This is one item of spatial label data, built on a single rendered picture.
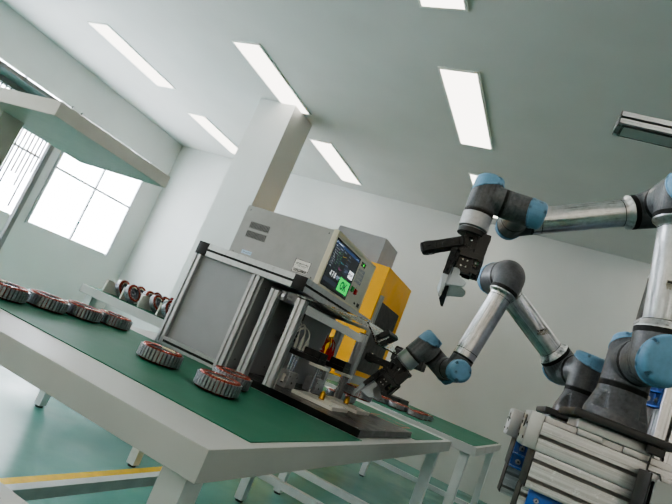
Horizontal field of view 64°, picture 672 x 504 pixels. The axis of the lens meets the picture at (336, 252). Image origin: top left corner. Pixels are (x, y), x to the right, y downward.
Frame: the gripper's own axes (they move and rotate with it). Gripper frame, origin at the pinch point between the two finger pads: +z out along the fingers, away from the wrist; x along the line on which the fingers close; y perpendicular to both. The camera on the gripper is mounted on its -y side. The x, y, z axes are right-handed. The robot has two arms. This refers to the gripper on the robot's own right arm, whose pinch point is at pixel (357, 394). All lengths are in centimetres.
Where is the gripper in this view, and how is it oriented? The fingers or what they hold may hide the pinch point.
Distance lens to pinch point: 200.7
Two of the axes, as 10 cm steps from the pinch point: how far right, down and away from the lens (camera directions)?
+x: 3.4, 3.1, 8.9
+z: -7.5, 6.6, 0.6
